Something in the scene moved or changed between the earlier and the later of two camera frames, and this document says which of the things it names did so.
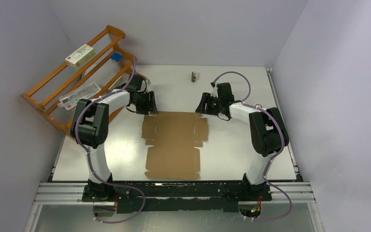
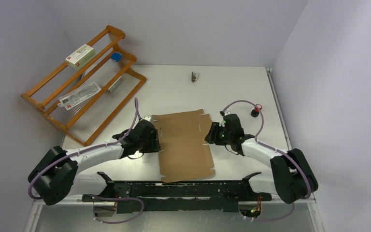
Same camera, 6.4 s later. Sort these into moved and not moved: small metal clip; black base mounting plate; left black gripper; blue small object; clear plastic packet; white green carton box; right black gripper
Moved: right black gripper; left black gripper
Not moved: small metal clip; blue small object; black base mounting plate; clear plastic packet; white green carton box
